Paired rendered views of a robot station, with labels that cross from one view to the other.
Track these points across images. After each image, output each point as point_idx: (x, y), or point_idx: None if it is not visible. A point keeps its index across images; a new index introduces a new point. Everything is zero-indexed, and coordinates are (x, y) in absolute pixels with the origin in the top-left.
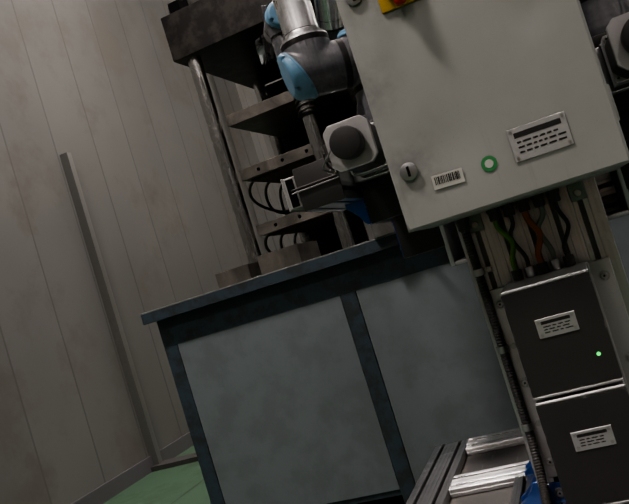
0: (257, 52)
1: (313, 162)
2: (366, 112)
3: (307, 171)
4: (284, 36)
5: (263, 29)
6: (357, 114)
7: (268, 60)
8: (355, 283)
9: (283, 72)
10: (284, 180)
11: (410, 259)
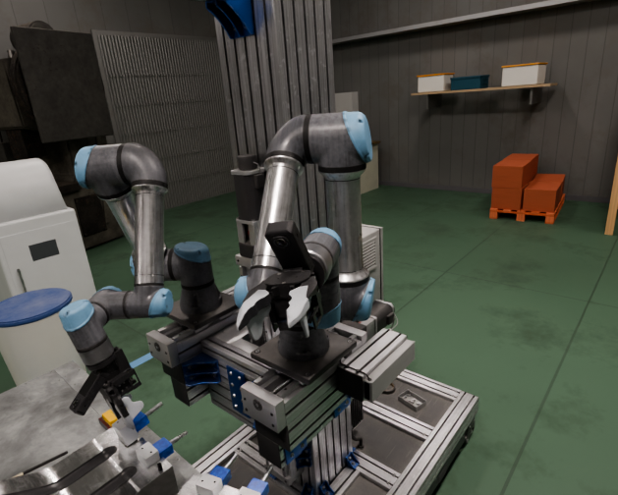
0: (306, 312)
1: (394, 331)
2: (325, 331)
3: (398, 336)
4: (363, 265)
5: (328, 261)
6: (326, 336)
7: (311, 320)
8: None
9: (372, 295)
10: (412, 341)
11: None
